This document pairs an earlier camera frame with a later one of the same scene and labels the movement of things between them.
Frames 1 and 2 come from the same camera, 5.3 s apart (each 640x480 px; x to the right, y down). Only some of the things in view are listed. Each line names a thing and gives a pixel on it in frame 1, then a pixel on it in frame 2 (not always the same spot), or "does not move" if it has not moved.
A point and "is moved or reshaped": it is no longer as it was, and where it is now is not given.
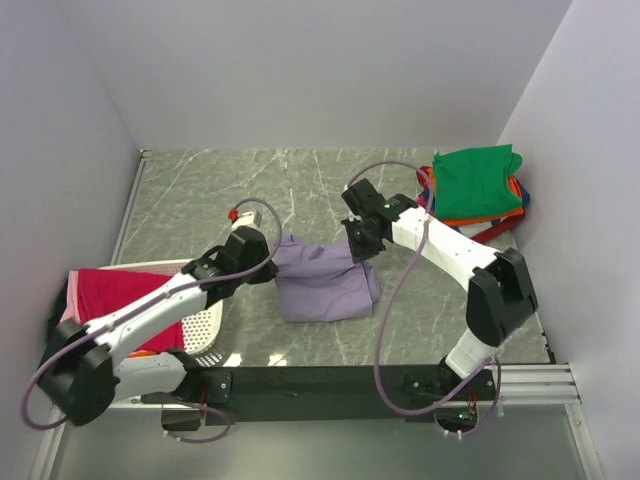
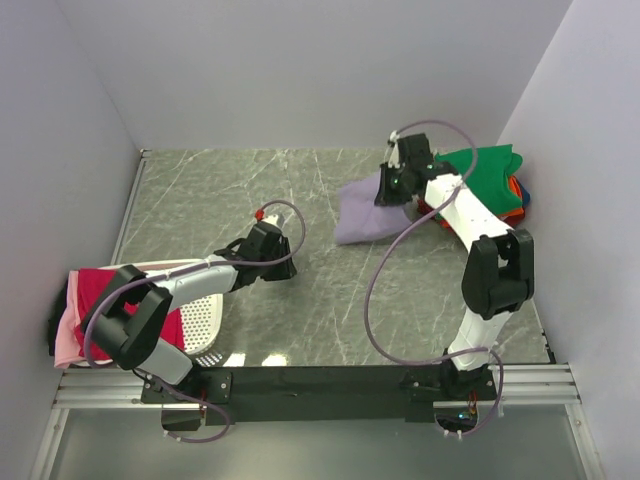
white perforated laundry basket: [200, 331] does not move
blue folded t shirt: [525, 195] does not move
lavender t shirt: [323, 282] is moved or reshaped
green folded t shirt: [475, 181] does not move
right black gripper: [360, 252] → [386, 196]
